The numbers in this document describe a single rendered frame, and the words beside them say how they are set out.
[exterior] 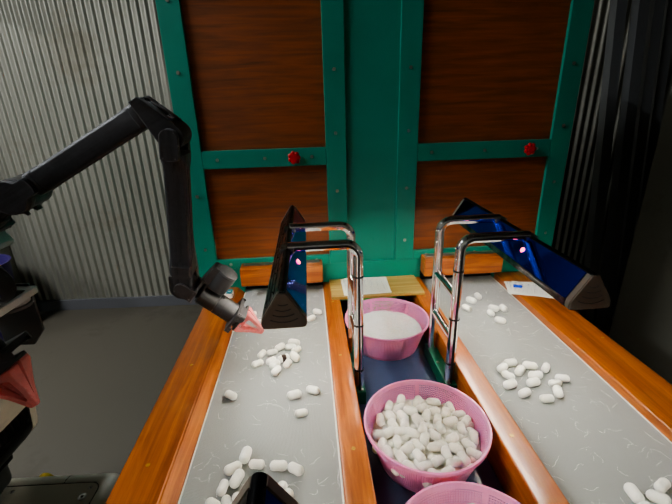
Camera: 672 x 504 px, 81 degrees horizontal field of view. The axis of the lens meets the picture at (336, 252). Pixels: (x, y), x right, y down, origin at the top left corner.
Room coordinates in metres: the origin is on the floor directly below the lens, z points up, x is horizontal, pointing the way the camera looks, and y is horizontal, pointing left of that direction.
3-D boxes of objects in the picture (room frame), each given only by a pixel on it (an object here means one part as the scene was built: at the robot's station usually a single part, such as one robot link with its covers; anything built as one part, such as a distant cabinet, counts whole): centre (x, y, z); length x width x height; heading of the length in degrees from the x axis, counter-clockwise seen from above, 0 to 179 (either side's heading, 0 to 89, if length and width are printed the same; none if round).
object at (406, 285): (1.32, -0.14, 0.77); 0.33 x 0.15 x 0.01; 94
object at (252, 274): (1.35, 0.20, 0.83); 0.30 x 0.06 x 0.07; 94
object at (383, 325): (1.10, -0.15, 0.71); 0.22 x 0.22 x 0.06
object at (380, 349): (1.10, -0.15, 0.72); 0.27 x 0.27 x 0.10
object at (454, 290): (0.94, -0.37, 0.90); 0.20 x 0.19 x 0.45; 4
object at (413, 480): (0.66, -0.18, 0.72); 0.27 x 0.27 x 0.10
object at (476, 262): (1.39, -0.48, 0.83); 0.30 x 0.06 x 0.07; 94
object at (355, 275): (0.92, 0.03, 0.90); 0.20 x 0.19 x 0.45; 4
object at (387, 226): (1.68, -0.15, 1.32); 1.36 x 0.55 x 0.95; 94
